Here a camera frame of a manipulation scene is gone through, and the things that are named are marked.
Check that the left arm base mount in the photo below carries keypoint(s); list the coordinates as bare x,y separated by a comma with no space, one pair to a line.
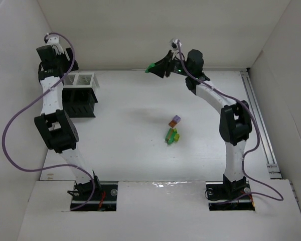
105,200

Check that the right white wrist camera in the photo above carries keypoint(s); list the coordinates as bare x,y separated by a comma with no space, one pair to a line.
175,46

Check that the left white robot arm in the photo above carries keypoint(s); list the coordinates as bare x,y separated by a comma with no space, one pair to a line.
59,132

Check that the aluminium rail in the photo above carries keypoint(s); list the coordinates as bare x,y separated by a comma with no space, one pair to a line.
265,143

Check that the dark green lego brick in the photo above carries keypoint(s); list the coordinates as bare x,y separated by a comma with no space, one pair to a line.
149,67

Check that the lavender lego brick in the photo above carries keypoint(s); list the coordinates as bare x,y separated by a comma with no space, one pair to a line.
176,119

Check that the black slotted container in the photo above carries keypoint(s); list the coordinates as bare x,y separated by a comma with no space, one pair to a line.
79,102

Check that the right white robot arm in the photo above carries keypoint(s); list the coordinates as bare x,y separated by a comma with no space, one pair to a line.
235,123

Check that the orange lego plate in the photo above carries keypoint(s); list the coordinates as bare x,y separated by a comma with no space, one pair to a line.
172,123

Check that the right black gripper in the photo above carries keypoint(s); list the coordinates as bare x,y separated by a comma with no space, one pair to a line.
168,65

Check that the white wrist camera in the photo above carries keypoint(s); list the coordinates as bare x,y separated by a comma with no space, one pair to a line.
52,40
175,46

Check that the green and orange lego stack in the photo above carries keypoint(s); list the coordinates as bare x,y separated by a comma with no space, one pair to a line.
170,136

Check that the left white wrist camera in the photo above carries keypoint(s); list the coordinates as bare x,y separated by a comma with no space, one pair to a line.
52,40

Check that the lime green lego brick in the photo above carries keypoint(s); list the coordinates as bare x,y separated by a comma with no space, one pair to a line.
176,137

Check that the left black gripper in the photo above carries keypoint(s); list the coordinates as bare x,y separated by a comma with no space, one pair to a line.
71,63

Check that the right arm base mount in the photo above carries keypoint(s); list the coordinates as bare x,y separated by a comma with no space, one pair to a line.
220,200

